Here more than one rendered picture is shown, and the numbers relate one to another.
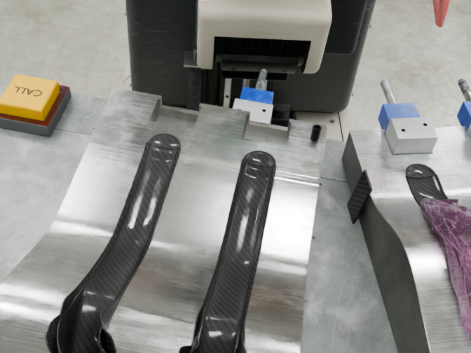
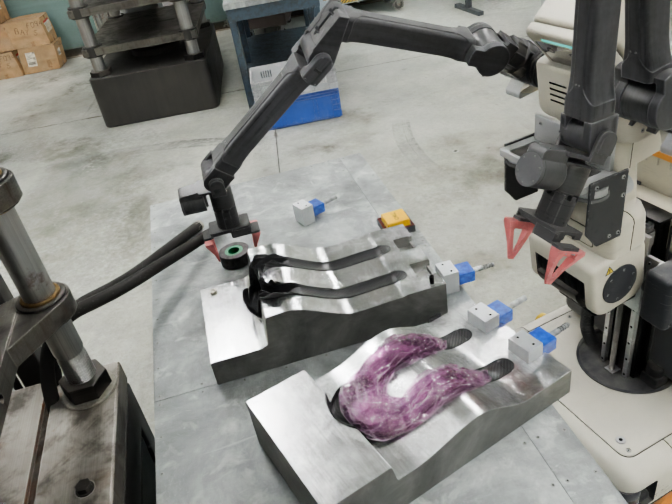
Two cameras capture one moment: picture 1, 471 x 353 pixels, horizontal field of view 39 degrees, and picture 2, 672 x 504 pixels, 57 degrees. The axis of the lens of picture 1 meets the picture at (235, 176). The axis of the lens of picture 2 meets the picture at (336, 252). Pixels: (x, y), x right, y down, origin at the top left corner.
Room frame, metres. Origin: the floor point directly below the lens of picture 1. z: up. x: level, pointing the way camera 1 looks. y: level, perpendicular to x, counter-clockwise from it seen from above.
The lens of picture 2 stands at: (0.09, -1.01, 1.68)
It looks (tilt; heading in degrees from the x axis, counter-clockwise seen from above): 34 degrees down; 74
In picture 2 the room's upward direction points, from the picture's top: 10 degrees counter-clockwise
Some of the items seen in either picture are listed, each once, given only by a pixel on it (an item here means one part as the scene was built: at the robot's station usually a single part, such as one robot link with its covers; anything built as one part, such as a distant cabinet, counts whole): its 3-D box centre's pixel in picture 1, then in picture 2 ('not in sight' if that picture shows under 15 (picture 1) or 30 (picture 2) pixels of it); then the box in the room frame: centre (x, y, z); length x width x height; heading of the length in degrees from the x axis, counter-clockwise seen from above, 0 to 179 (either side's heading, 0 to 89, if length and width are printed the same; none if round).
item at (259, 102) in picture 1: (256, 101); (467, 271); (0.66, -0.02, 0.83); 0.13 x 0.05 x 0.05; 173
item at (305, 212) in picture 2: not in sight; (317, 205); (0.47, 0.47, 0.83); 0.13 x 0.05 x 0.05; 15
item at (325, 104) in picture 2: not in sight; (297, 101); (1.20, 3.28, 0.11); 0.61 x 0.41 x 0.22; 166
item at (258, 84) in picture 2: not in sight; (292, 78); (1.20, 3.28, 0.28); 0.61 x 0.41 x 0.15; 166
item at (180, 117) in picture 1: (176, 122); (406, 249); (0.56, 0.08, 0.87); 0.05 x 0.05 x 0.04; 84
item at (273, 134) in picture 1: (265, 139); (423, 275); (0.55, -0.03, 0.87); 0.05 x 0.05 x 0.04; 84
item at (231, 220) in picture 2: not in sight; (227, 217); (0.21, 0.37, 0.93); 0.10 x 0.07 x 0.07; 173
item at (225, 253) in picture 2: not in sight; (235, 255); (0.21, 0.37, 0.82); 0.08 x 0.08 x 0.04
